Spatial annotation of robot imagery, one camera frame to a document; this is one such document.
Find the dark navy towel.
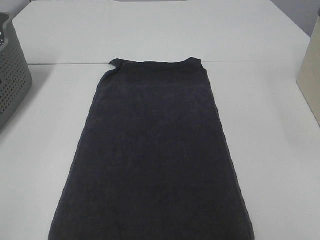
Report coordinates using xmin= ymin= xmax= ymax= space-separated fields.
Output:
xmin=48 ymin=57 xmax=255 ymax=240

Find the grey perforated plastic basket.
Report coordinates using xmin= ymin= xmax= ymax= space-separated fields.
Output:
xmin=0 ymin=12 xmax=33 ymax=129

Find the beige box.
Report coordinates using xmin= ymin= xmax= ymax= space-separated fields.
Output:
xmin=296 ymin=16 xmax=320 ymax=124

